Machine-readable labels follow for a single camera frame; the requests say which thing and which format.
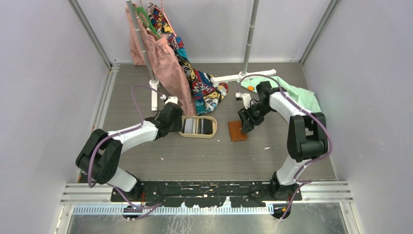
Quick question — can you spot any brown leather card holder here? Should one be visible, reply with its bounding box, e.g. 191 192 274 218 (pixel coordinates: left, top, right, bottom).
228 120 248 142

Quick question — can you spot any left white rack stand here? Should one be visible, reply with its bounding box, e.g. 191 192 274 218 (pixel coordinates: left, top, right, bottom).
126 0 160 111

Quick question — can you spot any white rack stand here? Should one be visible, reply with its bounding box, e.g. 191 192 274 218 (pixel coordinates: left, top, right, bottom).
211 0 260 83
126 0 160 111

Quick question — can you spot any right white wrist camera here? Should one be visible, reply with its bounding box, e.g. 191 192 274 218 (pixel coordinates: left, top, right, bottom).
235 92 252 109

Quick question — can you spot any mint green garment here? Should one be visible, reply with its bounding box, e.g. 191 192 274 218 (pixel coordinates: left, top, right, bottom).
236 76 321 113

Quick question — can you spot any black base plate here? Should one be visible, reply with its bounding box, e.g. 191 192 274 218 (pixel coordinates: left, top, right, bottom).
110 180 302 218

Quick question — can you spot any green clothes hanger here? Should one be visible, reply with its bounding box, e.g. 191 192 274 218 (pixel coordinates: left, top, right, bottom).
134 7 161 39

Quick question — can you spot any colourful comic print garment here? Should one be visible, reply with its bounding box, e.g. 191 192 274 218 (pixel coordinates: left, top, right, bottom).
148 3 228 115

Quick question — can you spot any right white rack stand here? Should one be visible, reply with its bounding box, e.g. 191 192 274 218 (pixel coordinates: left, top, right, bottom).
211 0 260 83

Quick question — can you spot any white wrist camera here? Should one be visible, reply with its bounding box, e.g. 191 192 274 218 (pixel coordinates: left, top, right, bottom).
160 95 178 105
235 92 252 109

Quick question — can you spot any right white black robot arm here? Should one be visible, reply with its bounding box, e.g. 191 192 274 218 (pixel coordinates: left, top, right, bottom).
235 81 329 200

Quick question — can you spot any beige oval card tray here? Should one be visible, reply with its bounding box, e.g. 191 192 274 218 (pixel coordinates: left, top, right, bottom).
178 116 217 138

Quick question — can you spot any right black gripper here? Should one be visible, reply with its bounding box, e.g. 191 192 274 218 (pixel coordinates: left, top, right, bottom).
238 102 274 135

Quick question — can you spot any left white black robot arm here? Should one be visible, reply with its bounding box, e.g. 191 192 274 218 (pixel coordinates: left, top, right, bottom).
75 102 183 201

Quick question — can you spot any pink hanging garment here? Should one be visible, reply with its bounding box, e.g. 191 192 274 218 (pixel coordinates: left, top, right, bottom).
137 19 196 115

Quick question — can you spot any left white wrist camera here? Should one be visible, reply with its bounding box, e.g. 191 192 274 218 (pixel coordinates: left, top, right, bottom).
160 95 178 105

